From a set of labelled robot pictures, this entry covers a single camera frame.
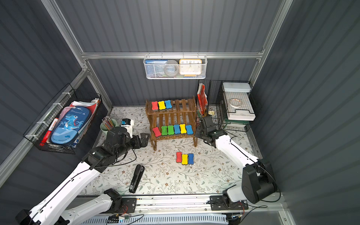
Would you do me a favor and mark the blue box in basket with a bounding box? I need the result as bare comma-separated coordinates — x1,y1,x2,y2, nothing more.
144,59,168,78

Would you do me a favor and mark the green eraser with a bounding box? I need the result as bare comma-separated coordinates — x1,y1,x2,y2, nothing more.
167,125,174,136
161,126,168,136

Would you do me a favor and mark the blue eraser upper tier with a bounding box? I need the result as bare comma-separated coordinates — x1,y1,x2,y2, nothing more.
164,100,173,110

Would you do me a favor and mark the colored pencils bunch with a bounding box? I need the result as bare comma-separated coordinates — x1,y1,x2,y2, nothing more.
102,116,115,130

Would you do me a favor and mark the red eraser tier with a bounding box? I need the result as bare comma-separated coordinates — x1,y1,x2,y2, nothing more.
152,127,162,138
151,101,159,112

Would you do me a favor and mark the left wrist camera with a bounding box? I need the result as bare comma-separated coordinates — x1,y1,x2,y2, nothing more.
121,118,134,138

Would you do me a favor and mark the red marker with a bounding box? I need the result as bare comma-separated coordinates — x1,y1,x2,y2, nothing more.
39,118,59,146

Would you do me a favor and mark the yellow alarm clock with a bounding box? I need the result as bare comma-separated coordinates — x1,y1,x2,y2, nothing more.
179,59,203,77

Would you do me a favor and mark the yellow eraser upper tier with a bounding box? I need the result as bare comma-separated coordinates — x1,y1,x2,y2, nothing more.
158,101,166,111

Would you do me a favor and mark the white mesh hanging basket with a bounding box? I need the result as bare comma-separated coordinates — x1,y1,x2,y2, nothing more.
143,55,208,80

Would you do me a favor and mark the black wire desk organizer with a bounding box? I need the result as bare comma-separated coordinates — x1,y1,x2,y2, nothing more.
198,80,256,132

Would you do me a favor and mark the green pencil cup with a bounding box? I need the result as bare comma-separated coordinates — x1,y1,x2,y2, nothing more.
100,118,117,134

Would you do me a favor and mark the red eraser upper tier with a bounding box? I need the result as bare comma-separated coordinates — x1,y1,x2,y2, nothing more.
151,101,159,112

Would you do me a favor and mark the black wire wall basket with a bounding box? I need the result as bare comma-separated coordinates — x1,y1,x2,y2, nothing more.
23,84,102,154

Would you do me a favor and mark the black stapler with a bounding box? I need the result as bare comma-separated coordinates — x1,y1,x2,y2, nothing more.
129,164,145,193

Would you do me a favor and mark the red eraser lower tier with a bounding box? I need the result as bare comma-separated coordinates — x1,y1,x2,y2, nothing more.
152,127,162,138

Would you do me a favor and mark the white box on organizer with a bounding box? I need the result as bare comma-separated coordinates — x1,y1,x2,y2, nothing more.
222,82,256,122

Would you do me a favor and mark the red book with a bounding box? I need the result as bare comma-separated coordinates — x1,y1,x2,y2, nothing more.
197,83,208,116

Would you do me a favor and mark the blue eraser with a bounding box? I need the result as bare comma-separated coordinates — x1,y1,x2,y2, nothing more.
173,124,181,135
188,153,194,165
185,125,194,135

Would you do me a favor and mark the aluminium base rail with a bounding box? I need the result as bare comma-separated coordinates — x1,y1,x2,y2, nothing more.
82,194,295,225

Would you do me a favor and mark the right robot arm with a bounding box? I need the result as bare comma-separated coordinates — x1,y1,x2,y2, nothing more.
195,115,279,204

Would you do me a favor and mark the tape roll on organizer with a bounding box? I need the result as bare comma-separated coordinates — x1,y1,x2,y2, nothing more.
229,98,242,109

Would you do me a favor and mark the wooden two-tier shelf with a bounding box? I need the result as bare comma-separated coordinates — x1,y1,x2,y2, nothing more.
145,97,198,151

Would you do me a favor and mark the yellow eraser tier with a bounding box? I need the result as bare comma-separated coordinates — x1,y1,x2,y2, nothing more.
158,101,166,111
179,124,187,134

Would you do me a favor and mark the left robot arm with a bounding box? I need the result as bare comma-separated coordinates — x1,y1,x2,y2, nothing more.
15,127,151,225

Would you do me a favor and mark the blue dinosaur pencil case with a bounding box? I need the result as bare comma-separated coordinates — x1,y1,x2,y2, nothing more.
50,106,91,145

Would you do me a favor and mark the yellow eraser lower tier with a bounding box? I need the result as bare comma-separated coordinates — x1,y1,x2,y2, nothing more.
179,124,187,134

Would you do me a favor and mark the clear tape roll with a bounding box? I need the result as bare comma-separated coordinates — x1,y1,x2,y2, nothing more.
164,60,179,77

